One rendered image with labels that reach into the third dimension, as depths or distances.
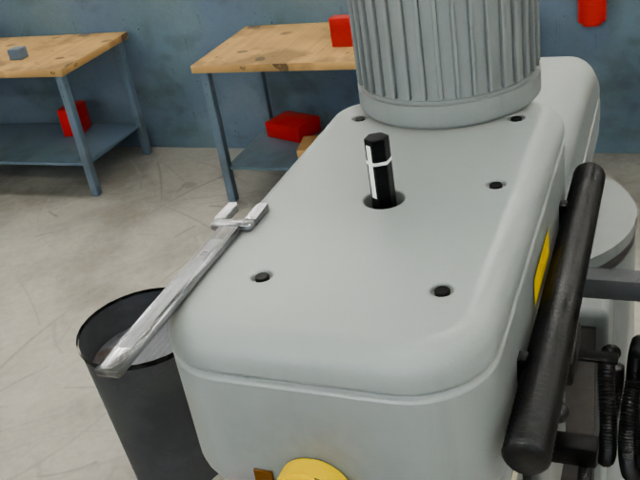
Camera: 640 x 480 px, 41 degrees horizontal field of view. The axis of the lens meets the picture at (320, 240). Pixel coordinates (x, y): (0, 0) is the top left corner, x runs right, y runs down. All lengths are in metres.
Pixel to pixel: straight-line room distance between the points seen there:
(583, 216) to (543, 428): 0.31
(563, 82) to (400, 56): 0.53
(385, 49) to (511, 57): 0.13
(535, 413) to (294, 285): 0.20
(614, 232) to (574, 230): 0.49
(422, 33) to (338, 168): 0.15
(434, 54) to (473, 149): 0.10
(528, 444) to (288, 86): 5.11
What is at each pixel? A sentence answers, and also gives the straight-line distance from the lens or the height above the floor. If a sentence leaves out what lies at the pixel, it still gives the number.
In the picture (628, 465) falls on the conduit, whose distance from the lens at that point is 1.14.
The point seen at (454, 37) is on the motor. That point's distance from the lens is 0.85.
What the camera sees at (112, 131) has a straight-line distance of 6.16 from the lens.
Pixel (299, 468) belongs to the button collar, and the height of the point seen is 1.79.
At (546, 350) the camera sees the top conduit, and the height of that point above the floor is 1.81.
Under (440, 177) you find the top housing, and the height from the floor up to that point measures 1.89.
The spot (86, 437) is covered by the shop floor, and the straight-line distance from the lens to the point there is 3.68.
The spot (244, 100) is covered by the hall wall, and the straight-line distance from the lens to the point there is 5.83.
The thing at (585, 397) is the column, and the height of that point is 1.38.
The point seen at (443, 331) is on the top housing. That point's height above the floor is 1.89.
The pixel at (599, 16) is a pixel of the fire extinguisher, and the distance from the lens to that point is 4.91.
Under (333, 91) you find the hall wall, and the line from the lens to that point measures 5.54.
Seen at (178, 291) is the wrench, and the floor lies 1.90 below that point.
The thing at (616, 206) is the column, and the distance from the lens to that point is 1.42.
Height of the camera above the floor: 2.23
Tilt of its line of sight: 29 degrees down
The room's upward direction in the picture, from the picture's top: 10 degrees counter-clockwise
